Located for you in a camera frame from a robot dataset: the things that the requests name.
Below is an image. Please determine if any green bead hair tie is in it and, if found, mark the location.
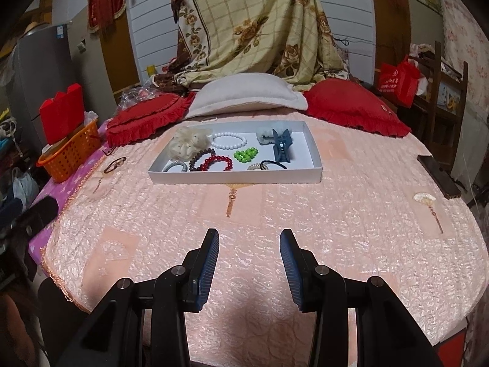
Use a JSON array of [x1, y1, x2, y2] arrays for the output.
[[233, 146, 259, 164]]

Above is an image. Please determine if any white pearl bracelet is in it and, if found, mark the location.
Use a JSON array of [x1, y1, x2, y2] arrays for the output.
[[210, 132, 249, 151]]

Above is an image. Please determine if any red plastic box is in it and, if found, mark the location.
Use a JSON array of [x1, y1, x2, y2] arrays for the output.
[[39, 83, 85, 144]]

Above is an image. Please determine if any floral yellow checked blanket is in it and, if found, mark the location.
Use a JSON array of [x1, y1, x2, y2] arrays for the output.
[[160, 0, 349, 91]]

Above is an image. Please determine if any white pillow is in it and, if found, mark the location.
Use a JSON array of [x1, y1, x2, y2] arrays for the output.
[[186, 73, 308, 119]]

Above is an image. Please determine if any white shell hair pin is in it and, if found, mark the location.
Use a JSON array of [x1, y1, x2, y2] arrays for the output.
[[413, 192, 444, 234]]

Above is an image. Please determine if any pink quilted bedspread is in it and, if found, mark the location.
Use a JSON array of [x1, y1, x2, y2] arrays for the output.
[[42, 118, 488, 366]]

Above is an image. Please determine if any red shopping bag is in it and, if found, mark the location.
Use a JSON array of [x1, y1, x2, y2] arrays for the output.
[[376, 56, 422, 109]]

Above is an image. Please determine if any red ruffled cushion left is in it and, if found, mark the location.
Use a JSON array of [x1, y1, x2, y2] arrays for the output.
[[106, 92, 196, 147]]

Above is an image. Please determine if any blue claw hair clip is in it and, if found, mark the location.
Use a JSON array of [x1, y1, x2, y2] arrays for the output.
[[273, 128, 292, 162]]

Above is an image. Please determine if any brown black hair tie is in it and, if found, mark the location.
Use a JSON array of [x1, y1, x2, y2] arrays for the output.
[[103, 156, 128, 175]]

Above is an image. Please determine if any dark wooden shelf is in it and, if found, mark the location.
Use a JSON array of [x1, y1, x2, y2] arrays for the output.
[[413, 42, 468, 172]]

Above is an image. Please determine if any clear plastic bag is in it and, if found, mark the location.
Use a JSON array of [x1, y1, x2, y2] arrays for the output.
[[116, 84, 161, 113]]

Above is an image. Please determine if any cream fabric scrunchie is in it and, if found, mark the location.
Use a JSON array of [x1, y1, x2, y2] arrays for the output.
[[167, 127, 211, 161]]

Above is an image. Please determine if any grey refrigerator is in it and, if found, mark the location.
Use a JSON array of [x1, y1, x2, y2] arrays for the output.
[[6, 23, 75, 152]]

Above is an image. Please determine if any white shallow tray box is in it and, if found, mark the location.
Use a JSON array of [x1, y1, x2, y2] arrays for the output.
[[148, 120, 322, 185]]

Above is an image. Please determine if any red cushion right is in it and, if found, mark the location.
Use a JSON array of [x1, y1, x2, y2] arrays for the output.
[[303, 78, 410, 138]]

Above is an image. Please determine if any red bead bracelet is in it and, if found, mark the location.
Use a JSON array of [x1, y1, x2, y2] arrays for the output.
[[199, 153, 235, 172]]

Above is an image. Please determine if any dark bead bracelet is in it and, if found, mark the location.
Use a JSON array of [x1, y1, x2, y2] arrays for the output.
[[188, 147, 217, 172]]

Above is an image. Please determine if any orange plastic basket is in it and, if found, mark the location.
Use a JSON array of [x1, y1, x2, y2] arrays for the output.
[[36, 118, 101, 183]]

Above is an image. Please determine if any black smartphone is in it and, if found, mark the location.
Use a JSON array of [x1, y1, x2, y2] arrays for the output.
[[417, 155, 462, 200]]

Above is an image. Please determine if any purple floral sheet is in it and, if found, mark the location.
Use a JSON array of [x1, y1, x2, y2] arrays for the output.
[[28, 120, 108, 266]]

